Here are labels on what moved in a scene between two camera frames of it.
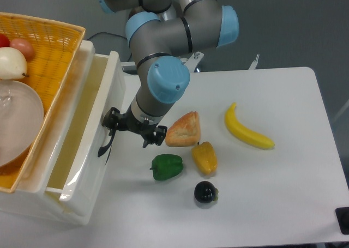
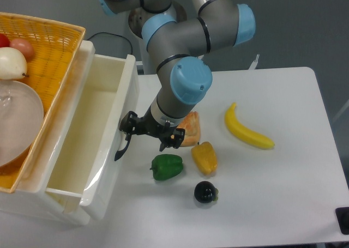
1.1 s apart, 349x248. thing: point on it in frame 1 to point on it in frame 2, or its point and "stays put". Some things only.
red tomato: x=4 y=41 stays put
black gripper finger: x=111 y=120 to x=128 y=124
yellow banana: x=241 y=131 stays put
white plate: x=21 y=119 stays put
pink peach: x=24 y=46 stays put
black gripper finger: x=158 y=136 to x=174 y=140
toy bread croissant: x=185 y=131 stays put
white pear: x=13 y=65 stays put
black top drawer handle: x=102 y=149 to x=118 y=153
